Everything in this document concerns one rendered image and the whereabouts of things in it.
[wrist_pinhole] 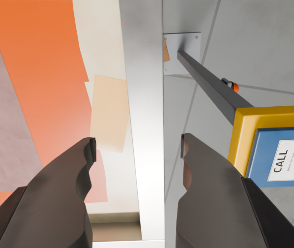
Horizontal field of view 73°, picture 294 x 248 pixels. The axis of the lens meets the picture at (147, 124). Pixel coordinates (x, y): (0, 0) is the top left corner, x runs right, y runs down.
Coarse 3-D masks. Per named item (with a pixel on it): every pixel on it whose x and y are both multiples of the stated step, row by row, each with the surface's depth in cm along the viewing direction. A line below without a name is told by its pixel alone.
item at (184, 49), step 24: (168, 48) 111; (192, 48) 111; (168, 72) 117; (192, 72) 75; (216, 96) 50; (240, 96) 44; (240, 120) 27; (264, 120) 26; (288, 120) 26; (240, 144) 28; (240, 168) 30
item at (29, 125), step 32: (0, 96) 24; (32, 96) 24; (64, 96) 24; (0, 128) 26; (32, 128) 27; (64, 128) 27; (0, 160) 29; (32, 160) 29; (96, 160) 29; (0, 192) 32; (96, 192) 32
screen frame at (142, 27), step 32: (128, 0) 17; (160, 0) 17; (128, 32) 18; (160, 32) 18; (128, 64) 19; (160, 64) 19; (128, 96) 21; (160, 96) 21; (160, 128) 23; (160, 160) 25; (160, 192) 27; (96, 224) 35; (128, 224) 35; (160, 224) 30
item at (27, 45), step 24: (0, 0) 20; (24, 0) 20; (48, 0) 20; (72, 0) 20; (0, 24) 21; (24, 24) 21; (48, 24) 21; (72, 24) 21; (0, 48) 22; (24, 48) 22; (48, 48) 22; (72, 48) 22; (0, 72) 23; (24, 72) 23; (48, 72) 23; (72, 72) 23
